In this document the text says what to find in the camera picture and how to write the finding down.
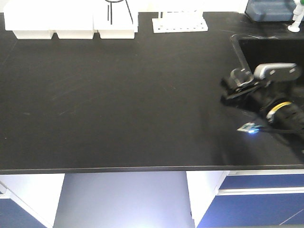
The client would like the blue left cabinet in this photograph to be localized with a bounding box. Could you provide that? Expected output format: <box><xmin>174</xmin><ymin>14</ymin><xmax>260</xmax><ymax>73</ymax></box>
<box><xmin>0</xmin><ymin>173</ymin><xmax>65</xmax><ymax>228</ymax></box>

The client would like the white green lab faucet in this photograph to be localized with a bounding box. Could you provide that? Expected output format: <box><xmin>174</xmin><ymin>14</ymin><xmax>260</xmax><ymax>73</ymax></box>
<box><xmin>287</xmin><ymin>0</ymin><xmax>304</xmax><ymax>33</ymax></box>

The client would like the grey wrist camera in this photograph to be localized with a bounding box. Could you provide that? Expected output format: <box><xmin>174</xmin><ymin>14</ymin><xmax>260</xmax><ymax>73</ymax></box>
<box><xmin>254</xmin><ymin>63</ymin><xmax>302</xmax><ymax>82</ymax></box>

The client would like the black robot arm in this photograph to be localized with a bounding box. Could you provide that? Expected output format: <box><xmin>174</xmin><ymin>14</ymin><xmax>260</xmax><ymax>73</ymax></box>
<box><xmin>221</xmin><ymin>64</ymin><xmax>304</xmax><ymax>137</ymax></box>

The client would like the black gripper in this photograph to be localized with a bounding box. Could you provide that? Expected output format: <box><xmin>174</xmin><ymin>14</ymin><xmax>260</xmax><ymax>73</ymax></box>
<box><xmin>220</xmin><ymin>68</ymin><xmax>289</xmax><ymax>114</ymax></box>

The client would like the black metal ring stand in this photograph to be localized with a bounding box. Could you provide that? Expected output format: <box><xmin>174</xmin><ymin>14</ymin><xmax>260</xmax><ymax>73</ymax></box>
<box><xmin>105</xmin><ymin>0</ymin><xmax>133</xmax><ymax>25</ymax></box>

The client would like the white left storage bin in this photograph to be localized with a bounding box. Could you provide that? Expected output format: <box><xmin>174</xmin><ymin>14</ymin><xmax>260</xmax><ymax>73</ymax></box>
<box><xmin>3</xmin><ymin>0</ymin><xmax>54</xmax><ymax>39</ymax></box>

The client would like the white right storage bin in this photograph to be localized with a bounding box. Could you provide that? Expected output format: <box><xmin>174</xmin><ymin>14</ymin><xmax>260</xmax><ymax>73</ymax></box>
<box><xmin>93</xmin><ymin>0</ymin><xmax>139</xmax><ymax>39</ymax></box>

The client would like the white test tube rack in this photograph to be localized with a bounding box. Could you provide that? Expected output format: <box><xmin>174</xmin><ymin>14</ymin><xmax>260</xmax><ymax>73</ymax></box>
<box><xmin>152</xmin><ymin>10</ymin><xmax>209</xmax><ymax>33</ymax></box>

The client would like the black lab sink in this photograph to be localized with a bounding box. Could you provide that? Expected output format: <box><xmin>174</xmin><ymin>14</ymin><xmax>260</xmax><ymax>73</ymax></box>
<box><xmin>230</xmin><ymin>33</ymin><xmax>304</xmax><ymax>114</ymax></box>

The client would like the blue plastic container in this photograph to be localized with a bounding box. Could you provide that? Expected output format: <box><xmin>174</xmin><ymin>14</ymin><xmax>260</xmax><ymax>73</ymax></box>
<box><xmin>245</xmin><ymin>0</ymin><xmax>296</xmax><ymax>22</ymax></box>

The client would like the small lit circuit board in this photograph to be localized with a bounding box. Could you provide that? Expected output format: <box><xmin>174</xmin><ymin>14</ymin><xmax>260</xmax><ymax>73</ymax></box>
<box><xmin>237</xmin><ymin>122</ymin><xmax>260</xmax><ymax>134</ymax></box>

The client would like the white storage bin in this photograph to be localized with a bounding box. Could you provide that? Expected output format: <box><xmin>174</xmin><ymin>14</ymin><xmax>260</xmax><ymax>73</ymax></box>
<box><xmin>93</xmin><ymin>0</ymin><xmax>139</xmax><ymax>39</ymax></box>
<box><xmin>3</xmin><ymin>0</ymin><xmax>54</xmax><ymax>39</ymax></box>
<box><xmin>49</xmin><ymin>6</ymin><xmax>95</xmax><ymax>39</ymax></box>

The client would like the white middle storage bin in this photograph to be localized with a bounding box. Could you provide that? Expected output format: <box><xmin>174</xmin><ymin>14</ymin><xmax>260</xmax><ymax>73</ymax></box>
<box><xmin>49</xmin><ymin>6</ymin><xmax>95</xmax><ymax>39</ymax></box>

